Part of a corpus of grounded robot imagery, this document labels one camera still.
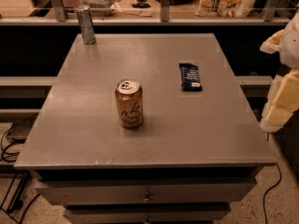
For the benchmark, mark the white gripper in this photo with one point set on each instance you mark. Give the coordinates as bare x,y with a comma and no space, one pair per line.
291,46

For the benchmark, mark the dark blue rxbar wrapper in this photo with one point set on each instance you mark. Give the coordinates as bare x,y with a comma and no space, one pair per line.
190,80

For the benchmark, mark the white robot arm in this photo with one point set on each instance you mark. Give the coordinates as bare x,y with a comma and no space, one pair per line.
289,56

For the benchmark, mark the orange LaCroix can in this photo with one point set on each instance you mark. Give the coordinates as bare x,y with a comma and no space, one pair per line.
129,99

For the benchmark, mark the silver blue redbull can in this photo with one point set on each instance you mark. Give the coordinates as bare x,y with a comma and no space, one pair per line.
85,24

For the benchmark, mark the grey metal railing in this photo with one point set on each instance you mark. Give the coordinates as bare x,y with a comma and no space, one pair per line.
22,12

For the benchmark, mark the colourful snack bag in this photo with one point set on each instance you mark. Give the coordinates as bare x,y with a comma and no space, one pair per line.
225,8

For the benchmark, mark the round drawer knob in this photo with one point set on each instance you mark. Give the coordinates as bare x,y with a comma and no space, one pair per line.
147,199

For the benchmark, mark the grey power box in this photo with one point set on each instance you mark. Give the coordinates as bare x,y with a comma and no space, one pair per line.
19,131

